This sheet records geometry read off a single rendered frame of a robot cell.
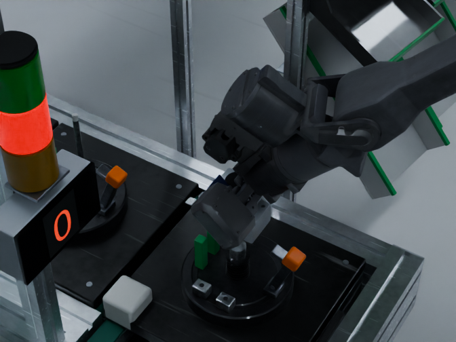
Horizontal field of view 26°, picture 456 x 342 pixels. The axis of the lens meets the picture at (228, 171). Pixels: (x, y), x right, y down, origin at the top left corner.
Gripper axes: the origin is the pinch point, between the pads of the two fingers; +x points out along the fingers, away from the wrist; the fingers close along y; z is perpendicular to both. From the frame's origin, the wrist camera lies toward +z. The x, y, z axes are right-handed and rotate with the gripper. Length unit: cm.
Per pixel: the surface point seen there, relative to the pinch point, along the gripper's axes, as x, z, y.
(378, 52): -8.5, -0.9, -23.6
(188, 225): 19.2, -3.7, -4.7
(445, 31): 1.1, -9.5, -48.5
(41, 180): -4.5, 15.9, 20.0
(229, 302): 8.2, -10.9, 5.5
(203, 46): 45, 9, -50
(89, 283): 22.3, 0.3, 9.9
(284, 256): 1.2, -10.3, 0.1
